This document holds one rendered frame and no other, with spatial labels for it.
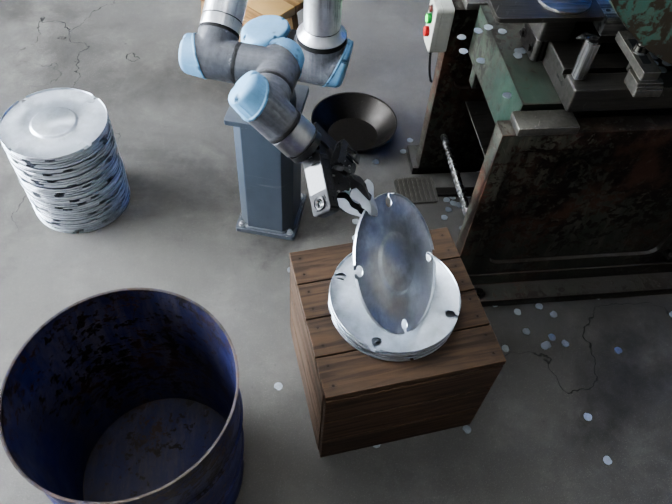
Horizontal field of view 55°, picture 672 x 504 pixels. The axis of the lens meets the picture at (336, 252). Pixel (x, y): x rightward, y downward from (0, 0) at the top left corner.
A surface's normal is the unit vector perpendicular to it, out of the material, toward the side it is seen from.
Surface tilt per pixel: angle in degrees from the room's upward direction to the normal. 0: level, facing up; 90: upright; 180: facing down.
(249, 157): 90
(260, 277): 0
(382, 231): 53
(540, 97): 0
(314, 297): 0
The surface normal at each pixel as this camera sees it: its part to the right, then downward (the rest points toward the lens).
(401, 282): 0.76, -0.08
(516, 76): 0.05, -0.60
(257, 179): -0.18, 0.78
